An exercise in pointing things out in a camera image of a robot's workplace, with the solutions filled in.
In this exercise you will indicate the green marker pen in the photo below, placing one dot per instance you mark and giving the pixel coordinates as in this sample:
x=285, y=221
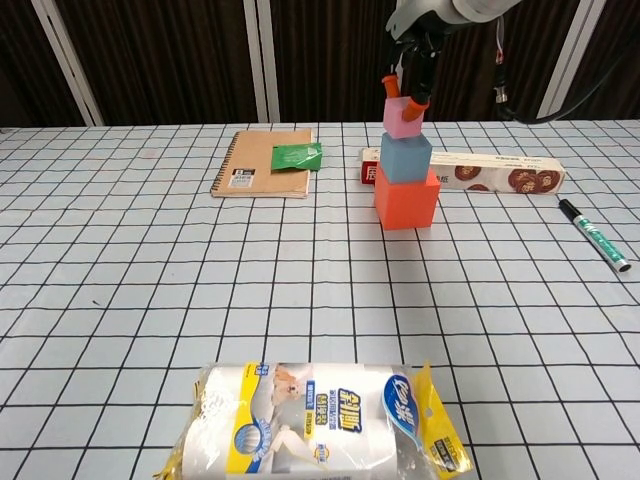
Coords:
x=597, y=237

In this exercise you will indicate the checkered light blue tablecloth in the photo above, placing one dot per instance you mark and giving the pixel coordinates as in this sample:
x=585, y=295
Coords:
x=150, y=250

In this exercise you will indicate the large orange foam cube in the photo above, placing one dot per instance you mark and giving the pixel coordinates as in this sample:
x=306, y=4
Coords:
x=405, y=205

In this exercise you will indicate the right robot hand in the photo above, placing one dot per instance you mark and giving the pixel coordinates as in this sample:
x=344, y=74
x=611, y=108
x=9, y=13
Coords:
x=425, y=15

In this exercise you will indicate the packaged white bag rolls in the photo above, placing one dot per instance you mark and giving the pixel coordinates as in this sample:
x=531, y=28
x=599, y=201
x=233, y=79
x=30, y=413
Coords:
x=320, y=430

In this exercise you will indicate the green foil sachet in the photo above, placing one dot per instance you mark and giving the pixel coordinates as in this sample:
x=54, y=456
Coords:
x=295, y=156

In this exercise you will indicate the brown spiral notebook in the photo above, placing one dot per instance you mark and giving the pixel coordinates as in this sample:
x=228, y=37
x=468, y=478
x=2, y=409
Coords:
x=255, y=165

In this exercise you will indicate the long baking paper box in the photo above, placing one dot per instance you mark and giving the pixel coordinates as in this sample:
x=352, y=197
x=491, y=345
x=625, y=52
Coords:
x=490, y=170

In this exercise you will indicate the medium blue foam cube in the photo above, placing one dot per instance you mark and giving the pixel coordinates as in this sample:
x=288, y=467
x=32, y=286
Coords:
x=405, y=160

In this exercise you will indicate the small pink foam cube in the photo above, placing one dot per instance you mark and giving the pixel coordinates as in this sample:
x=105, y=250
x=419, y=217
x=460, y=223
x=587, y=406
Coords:
x=397, y=120

